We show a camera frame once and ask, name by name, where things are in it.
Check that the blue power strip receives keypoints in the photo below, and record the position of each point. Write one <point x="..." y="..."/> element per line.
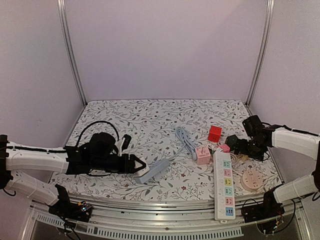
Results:
<point x="153" y="171"/>

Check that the pink cube adapter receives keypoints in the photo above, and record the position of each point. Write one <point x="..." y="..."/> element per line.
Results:
<point x="203" y="155"/>

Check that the dark green cube socket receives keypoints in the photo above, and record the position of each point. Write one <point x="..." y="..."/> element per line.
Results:
<point x="231" y="141"/>

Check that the pink plug adapter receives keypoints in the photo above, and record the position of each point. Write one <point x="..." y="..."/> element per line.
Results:
<point x="223" y="148"/>

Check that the left aluminium frame post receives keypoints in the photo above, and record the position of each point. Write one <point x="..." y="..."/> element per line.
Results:
<point x="61" y="6"/>

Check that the white cube adapter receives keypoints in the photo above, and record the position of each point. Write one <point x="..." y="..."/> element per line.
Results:
<point x="142" y="172"/>

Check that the beige cube adapter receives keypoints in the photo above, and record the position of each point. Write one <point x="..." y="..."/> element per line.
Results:
<point x="243" y="158"/>

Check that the floral tablecloth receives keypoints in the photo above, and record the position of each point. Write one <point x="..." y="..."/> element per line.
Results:
<point x="151" y="125"/>

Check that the white long power strip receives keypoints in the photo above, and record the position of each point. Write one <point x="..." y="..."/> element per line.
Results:
<point x="224" y="194"/>

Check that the right aluminium frame post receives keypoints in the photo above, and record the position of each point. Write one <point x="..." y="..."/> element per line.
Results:
<point x="270" y="5"/>

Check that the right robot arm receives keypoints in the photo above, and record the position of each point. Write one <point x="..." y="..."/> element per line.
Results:
<point x="297" y="154"/>

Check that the aluminium frame post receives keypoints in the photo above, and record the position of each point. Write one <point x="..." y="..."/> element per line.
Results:
<point x="270" y="5"/>
<point x="61" y="6"/>

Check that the aluminium front rail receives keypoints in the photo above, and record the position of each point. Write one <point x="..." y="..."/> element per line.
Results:
<point x="115" y="219"/>

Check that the round pink socket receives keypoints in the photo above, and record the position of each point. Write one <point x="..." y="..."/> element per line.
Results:
<point x="251" y="180"/>

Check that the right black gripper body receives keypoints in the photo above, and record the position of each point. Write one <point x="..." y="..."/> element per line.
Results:
<point x="240" y="146"/>

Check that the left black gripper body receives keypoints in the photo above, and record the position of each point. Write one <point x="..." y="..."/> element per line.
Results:
<point x="118" y="167"/>

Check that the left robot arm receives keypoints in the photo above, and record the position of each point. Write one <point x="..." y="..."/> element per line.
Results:
<point x="103" y="152"/>

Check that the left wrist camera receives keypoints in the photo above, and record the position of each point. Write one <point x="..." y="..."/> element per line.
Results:
<point x="123" y="143"/>

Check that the red cube socket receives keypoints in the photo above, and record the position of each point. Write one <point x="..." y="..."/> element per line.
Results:
<point x="214" y="134"/>

